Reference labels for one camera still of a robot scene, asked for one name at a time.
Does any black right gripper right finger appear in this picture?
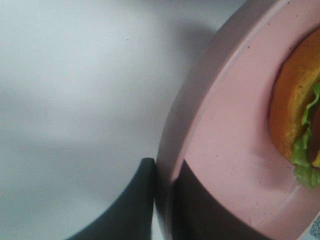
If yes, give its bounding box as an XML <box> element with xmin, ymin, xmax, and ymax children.
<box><xmin>170</xmin><ymin>158</ymin><xmax>256</xmax><ymax>240</ymax></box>

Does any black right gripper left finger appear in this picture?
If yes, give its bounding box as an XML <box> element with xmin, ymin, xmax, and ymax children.
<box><xmin>70</xmin><ymin>158</ymin><xmax>157</xmax><ymax>240</ymax></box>

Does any pink round plate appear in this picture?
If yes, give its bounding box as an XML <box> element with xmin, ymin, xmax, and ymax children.
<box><xmin>155</xmin><ymin>0</ymin><xmax>320</xmax><ymax>240</ymax></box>

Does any burger with lettuce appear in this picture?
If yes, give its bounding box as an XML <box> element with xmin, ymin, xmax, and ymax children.
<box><xmin>268</xmin><ymin>29</ymin><xmax>320</xmax><ymax>189</ymax></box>

